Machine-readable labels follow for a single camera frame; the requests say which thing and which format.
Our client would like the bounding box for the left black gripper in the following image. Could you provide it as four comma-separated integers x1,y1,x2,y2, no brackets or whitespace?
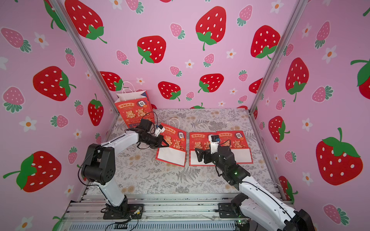
142,134,170,148

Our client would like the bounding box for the red paper bag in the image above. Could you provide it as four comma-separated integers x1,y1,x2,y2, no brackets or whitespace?
217,121,253,164
115,81,155,128
189,123,215,167
156,117,187,167

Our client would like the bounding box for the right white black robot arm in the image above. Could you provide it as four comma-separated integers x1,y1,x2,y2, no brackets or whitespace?
195,146,315,231

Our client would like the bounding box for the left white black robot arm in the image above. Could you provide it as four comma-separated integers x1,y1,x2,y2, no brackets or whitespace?
80,119,169,220

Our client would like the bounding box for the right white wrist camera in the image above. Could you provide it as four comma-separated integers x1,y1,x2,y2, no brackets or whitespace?
209,135,220,155

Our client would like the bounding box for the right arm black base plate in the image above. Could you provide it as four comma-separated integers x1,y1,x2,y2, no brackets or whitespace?
214,203,249,219

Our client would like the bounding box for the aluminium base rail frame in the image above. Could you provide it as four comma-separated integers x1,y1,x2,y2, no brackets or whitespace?
57,193,237,231

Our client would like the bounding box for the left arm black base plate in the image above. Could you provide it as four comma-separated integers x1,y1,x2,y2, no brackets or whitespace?
101,204,144,219

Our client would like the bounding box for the left aluminium frame post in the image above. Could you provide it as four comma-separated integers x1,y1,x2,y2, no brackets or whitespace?
51,0,116,114

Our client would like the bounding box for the aluminium frame post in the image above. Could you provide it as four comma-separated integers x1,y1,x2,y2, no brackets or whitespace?
249,0,308,114
51,0,116,114

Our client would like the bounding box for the right aluminium frame post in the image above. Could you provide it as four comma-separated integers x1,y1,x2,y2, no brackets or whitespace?
249,0,308,114

